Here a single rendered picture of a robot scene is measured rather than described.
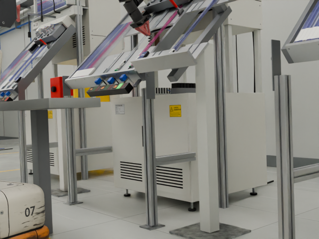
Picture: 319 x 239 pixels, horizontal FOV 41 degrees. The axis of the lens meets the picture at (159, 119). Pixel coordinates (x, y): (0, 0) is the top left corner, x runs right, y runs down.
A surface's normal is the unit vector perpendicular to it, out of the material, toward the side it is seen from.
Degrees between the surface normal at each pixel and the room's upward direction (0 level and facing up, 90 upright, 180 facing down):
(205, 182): 90
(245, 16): 90
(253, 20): 90
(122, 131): 90
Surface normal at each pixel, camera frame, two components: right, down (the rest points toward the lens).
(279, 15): -0.76, 0.04
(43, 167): 0.70, 0.00
